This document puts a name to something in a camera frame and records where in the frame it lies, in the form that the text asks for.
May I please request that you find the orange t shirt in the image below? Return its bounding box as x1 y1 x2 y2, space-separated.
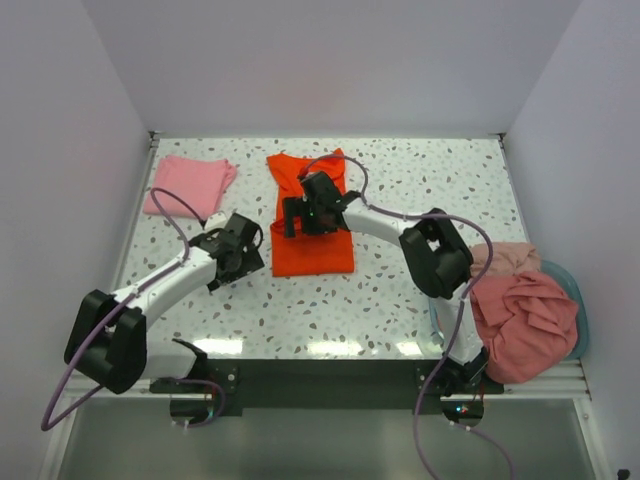
267 153 355 277

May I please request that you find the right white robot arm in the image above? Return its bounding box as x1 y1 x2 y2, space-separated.
281 172 488 383

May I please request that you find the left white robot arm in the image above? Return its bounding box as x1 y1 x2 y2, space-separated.
64 213 264 394

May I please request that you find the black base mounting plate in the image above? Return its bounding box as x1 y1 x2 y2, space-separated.
149 358 504 417

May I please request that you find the beige pink t shirt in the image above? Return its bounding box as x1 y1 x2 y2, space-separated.
470 242 542 277

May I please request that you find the light blue plastic basket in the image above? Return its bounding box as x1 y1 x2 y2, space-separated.
428 260 589 361

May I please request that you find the dusty rose t shirt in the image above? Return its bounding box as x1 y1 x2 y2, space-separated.
471 271 579 384

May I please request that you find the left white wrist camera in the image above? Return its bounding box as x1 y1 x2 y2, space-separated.
204 212 227 231

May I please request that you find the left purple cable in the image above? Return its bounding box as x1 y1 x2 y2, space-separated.
40 187 231 432

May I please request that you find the aluminium frame rail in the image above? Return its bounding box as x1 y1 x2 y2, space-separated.
94 360 591 401

